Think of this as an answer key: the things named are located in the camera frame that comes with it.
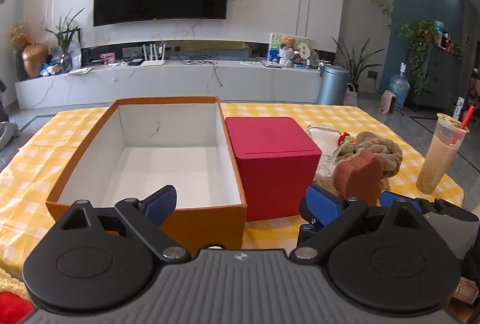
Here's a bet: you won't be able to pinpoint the red lidded box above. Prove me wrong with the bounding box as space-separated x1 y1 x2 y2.
224 116 323 223

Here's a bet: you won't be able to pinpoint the dried flower bunch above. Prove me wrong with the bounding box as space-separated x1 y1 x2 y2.
8 23 35 51

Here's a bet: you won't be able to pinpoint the brown sponge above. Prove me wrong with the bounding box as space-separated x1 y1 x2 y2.
333 149 384 206

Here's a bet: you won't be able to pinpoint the dark tall vase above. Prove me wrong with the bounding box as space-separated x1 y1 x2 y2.
15 50 29 81

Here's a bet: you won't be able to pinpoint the bushy pothos plant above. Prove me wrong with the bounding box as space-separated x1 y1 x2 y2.
397 18 440 85

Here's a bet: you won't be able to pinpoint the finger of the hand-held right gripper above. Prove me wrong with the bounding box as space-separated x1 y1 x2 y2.
379 192 480 223

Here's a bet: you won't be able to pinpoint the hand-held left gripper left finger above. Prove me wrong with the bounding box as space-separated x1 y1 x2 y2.
53 184 191 265

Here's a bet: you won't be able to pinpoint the blue orange snack packets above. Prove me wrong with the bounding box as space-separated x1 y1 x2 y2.
40 61 65 77

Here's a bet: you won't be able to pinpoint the white router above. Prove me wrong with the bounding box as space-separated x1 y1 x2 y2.
140 42 167 67

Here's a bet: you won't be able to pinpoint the green plant in glass vase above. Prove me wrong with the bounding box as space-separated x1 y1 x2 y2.
44 8 86 72

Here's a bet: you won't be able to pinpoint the clear plastic wrapper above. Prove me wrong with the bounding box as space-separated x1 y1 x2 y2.
313 154 339 187

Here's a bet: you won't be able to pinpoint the white blue canister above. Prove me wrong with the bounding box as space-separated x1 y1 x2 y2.
434 20 446 46

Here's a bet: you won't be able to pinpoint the red cloth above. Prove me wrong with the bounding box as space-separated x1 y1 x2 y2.
0 291 35 324

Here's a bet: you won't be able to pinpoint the red drinking straw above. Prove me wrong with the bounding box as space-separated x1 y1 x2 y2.
450 105 476 145

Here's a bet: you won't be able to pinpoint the gold round vase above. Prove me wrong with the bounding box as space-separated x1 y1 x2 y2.
22 43 49 78

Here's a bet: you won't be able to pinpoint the round paper fan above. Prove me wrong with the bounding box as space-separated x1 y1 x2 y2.
296 41 313 61

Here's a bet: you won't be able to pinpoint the beige fuzzy rug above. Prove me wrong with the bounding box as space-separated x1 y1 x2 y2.
0 267 29 297

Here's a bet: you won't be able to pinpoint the grey metal trash can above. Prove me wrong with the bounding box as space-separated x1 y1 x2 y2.
317 64 350 106

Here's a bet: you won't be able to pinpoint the grey-blue cabinet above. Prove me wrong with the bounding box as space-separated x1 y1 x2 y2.
412 44 470 113

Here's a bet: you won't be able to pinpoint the orange cardboard box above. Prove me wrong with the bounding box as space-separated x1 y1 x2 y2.
46 96 249 250

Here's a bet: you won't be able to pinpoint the pink space heater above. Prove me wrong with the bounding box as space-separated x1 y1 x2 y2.
380 90 399 115

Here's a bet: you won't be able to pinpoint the woven basket bag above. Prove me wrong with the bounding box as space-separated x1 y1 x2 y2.
344 83 359 106

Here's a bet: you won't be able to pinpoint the brown teddy bear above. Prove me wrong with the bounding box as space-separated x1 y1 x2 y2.
279 35 298 68

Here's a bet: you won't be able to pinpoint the milk tea plastic cup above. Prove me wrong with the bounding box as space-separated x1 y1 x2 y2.
415 113 470 196

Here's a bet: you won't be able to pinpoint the black cables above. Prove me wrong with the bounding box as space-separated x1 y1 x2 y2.
182 53 226 87

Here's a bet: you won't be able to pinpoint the white printed bag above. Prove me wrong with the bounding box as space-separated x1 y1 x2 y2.
67 39 83 70

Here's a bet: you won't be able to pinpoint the white plastic bag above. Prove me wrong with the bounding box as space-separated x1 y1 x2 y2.
306 124 343 160

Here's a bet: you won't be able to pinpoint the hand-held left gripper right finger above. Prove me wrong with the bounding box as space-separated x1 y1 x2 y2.
289 183 427 265

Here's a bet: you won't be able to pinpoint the brown knitted towel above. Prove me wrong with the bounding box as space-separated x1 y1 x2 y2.
337 131 404 179

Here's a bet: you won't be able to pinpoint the painted canvas picture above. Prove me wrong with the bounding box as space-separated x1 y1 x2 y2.
268 33 310 66

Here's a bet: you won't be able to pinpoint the blue water jug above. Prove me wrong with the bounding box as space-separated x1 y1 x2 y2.
388 63 410 111

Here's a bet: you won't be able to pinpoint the yellow checkered tablecloth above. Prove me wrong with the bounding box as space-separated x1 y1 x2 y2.
0 102 467 274

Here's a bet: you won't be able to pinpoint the white marble tv console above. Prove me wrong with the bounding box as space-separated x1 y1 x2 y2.
15 59 323 111

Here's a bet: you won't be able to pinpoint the long-leaf potted plant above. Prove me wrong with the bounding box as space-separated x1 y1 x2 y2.
331 36 384 92

